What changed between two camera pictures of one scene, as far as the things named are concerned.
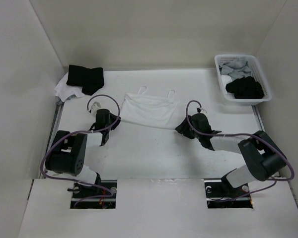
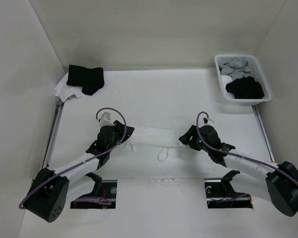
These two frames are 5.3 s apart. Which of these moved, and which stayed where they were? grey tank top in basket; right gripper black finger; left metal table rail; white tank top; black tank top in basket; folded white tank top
Moved: right gripper black finger; white tank top
Stayed: grey tank top in basket; left metal table rail; folded white tank top; black tank top in basket
